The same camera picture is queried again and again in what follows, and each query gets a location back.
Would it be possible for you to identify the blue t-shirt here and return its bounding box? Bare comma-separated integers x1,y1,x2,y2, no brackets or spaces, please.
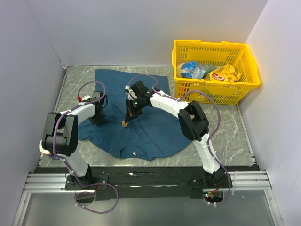
78,69,190,161

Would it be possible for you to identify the blue clear plastic package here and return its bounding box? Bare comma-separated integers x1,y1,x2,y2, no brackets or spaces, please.
176,61,206,80

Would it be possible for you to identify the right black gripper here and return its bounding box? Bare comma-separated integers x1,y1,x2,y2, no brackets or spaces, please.
126,97,145,122

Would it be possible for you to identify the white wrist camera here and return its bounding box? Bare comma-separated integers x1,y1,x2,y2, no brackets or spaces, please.
77,95,91,102
125,86,137,100

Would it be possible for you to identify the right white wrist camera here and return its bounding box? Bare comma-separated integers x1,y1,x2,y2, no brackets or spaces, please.
125,86,137,100

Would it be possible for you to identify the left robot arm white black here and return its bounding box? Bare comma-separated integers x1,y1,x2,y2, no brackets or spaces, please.
39,91,108,189

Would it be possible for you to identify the blue wrapped toilet paper roll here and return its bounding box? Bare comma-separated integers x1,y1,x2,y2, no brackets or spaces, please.
39,140,58,160

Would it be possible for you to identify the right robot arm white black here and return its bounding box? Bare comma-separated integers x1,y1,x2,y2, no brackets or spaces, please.
122,81,232,189

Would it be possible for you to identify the yellow chips bag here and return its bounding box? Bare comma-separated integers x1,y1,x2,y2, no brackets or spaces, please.
205,64,242,82

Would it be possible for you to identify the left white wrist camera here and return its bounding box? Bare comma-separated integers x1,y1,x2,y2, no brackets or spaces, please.
77,95,91,102

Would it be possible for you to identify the yellow plastic basket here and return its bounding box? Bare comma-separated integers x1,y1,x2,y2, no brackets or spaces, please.
172,40,261,105

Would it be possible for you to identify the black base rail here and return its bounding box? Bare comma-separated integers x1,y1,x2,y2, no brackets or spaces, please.
63,164,259,201

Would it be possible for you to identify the small round brooch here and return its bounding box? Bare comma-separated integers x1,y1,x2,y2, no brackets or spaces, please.
122,121,128,128

